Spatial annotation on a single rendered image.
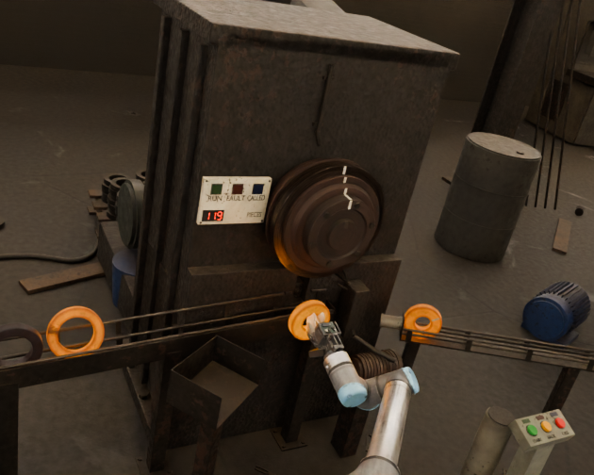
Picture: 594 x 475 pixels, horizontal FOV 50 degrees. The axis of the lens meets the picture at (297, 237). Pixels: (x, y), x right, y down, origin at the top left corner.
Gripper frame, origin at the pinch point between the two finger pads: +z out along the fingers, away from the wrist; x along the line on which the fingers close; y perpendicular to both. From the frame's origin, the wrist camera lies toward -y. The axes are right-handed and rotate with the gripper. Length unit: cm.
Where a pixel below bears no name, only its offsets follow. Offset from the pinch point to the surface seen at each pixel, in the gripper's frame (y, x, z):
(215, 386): -23.0, 33.5, -9.2
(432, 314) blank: -8, -61, 0
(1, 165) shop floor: -176, 75, 299
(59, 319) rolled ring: -17, 81, 22
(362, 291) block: -9.4, -35.1, 16.3
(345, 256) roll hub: 14.1, -16.0, 14.9
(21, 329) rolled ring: -14, 94, 17
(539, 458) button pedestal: -19, -80, -63
